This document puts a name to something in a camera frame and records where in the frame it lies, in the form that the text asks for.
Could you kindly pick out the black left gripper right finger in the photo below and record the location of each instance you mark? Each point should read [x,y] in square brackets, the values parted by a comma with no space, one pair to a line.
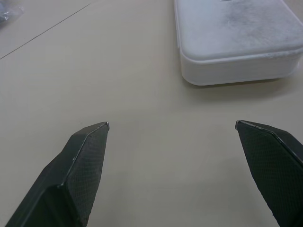
[274,170]

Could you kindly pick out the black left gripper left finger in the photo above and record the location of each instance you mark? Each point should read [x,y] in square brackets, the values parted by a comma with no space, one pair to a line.
[71,179]

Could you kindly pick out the white plastic lidded box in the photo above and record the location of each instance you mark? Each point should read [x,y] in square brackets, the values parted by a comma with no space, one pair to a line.
[234,40]

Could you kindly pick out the clear plastic bag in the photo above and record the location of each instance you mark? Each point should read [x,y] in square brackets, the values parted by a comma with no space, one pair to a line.
[9,13]

